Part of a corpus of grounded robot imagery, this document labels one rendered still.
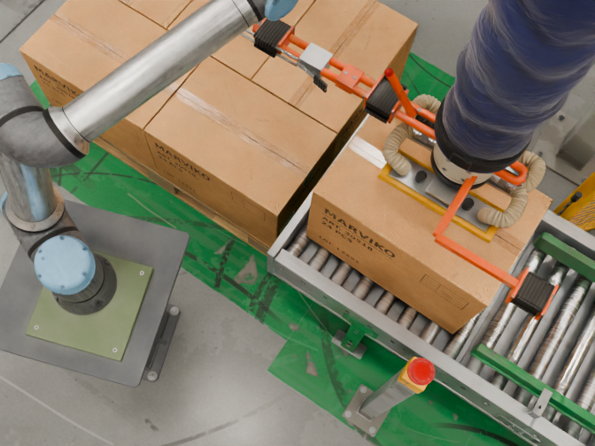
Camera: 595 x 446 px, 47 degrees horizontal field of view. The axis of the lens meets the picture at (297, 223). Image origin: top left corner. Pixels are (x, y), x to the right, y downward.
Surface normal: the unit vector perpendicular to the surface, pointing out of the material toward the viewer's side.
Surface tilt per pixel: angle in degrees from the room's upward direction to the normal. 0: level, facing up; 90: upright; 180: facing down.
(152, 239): 0
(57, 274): 9
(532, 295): 0
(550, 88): 74
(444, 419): 0
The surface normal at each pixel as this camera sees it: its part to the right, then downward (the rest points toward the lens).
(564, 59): 0.04, 0.78
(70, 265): 0.11, -0.22
